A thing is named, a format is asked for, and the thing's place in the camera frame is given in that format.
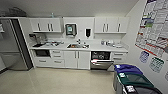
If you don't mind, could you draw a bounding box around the stainless steel dishwasher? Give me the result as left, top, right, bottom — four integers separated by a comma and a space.
89, 50, 116, 71

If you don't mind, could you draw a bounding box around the chrome sink faucet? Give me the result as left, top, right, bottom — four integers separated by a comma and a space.
76, 38, 83, 45

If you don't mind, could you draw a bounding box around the white lower cabinet door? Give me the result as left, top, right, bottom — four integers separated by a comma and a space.
63, 50, 79, 70
77, 50, 91, 70

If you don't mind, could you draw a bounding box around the white cabinet door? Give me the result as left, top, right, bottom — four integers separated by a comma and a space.
105, 17, 118, 34
94, 17, 107, 34
77, 50, 91, 70
63, 50, 79, 70
116, 16, 130, 34

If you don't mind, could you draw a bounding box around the steel paper towel dispenser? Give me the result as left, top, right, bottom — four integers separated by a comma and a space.
65, 23, 78, 37

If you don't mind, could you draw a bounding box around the white upper cabinet door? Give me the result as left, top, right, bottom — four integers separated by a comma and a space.
105, 17, 118, 34
94, 17, 107, 34
116, 16, 130, 34

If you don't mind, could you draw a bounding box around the white grey clutter pile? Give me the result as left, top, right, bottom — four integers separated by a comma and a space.
43, 40, 64, 48

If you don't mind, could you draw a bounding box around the white plate stack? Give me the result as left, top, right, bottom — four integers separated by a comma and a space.
112, 42, 124, 48

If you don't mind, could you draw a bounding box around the black built-in microwave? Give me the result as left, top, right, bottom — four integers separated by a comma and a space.
33, 49, 51, 58

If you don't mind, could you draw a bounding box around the wide white drawer front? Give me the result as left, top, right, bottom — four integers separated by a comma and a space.
34, 57, 53, 68

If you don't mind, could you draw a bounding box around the pale blue bottle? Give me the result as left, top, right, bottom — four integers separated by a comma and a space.
50, 12, 55, 19

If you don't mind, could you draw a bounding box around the steel refrigerator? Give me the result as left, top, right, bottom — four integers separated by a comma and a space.
0, 18, 34, 72

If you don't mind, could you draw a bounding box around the black wall soap dispenser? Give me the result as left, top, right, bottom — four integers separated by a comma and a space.
85, 28, 92, 38

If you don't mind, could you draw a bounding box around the dark bar cabinet handle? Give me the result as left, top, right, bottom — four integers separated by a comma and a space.
102, 23, 106, 33
105, 23, 109, 33
117, 23, 122, 33

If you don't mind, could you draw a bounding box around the white corner wall cabinet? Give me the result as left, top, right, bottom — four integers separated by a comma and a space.
29, 17, 64, 34

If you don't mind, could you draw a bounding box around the small wall notice sheet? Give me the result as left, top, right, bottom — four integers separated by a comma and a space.
138, 50, 151, 64
148, 56, 166, 74

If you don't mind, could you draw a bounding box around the large colourful wall poster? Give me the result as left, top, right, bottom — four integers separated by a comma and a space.
134, 0, 168, 59

